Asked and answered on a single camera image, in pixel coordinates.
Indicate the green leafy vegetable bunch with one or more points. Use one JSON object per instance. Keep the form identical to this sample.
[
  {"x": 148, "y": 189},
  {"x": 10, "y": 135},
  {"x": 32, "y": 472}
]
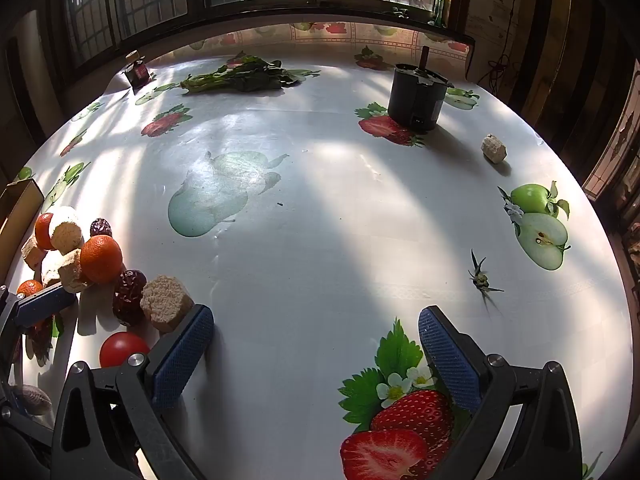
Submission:
[{"x": 245, "y": 77}]

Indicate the beige wheat biscuit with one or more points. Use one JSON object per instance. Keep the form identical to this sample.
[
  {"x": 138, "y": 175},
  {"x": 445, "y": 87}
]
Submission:
[
  {"x": 65, "y": 227},
  {"x": 75, "y": 271},
  {"x": 31, "y": 252}
]

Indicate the fruit print tablecloth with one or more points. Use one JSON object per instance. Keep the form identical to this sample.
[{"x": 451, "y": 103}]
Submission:
[{"x": 320, "y": 220}]

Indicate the biscuit piece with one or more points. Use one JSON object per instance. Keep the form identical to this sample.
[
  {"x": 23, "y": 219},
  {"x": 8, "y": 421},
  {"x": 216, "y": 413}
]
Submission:
[{"x": 166, "y": 302}]

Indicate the dark red date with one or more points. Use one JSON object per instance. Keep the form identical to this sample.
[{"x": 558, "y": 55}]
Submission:
[
  {"x": 125, "y": 312},
  {"x": 100, "y": 227},
  {"x": 131, "y": 282}
]

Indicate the small orange mandarin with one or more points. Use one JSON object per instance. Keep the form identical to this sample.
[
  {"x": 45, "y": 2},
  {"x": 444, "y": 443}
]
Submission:
[{"x": 30, "y": 287}]

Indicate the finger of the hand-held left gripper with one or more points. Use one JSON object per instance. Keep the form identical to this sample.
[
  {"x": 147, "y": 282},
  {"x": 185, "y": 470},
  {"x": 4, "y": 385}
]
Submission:
[{"x": 42, "y": 302}]

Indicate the brown cardboard box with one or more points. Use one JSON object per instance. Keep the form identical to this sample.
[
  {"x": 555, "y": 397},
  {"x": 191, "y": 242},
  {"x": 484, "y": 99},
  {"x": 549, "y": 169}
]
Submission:
[{"x": 17, "y": 215}]

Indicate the beige wheat biscuit top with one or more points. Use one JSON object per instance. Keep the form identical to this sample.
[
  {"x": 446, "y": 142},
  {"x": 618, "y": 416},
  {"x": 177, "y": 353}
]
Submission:
[{"x": 65, "y": 227}]

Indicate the person's left hand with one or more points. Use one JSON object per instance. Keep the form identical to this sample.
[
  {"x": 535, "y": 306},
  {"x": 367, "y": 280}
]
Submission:
[{"x": 31, "y": 398}]

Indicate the large orange mandarin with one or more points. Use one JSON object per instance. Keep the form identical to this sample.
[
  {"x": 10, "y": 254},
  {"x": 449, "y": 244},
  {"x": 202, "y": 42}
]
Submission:
[{"x": 101, "y": 258}]

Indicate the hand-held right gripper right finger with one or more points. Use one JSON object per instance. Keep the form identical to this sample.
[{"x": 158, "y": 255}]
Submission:
[{"x": 447, "y": 360}]

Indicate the red tomato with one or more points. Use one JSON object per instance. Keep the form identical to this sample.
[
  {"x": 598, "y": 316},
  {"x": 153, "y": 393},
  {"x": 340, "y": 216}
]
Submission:
[{"x": 122, "y": 350}]

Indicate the black cylindrical device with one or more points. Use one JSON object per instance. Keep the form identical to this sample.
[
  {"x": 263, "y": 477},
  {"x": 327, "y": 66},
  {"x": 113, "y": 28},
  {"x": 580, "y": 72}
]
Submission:
[{"x": 417, "y": 102}]

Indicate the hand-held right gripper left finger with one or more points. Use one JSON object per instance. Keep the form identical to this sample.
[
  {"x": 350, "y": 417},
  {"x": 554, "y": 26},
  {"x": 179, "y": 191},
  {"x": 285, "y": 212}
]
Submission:
[{"x": 182, "y": 355}]

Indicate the small dried green stem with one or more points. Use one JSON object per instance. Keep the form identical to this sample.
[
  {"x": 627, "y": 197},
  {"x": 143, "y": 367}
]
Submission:
[{"x": 479, "y": 279}]

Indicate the green bottle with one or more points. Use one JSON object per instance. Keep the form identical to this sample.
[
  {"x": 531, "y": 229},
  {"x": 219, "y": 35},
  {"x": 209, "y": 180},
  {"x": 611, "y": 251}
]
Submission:
[{"x": 439, "y": 10}]

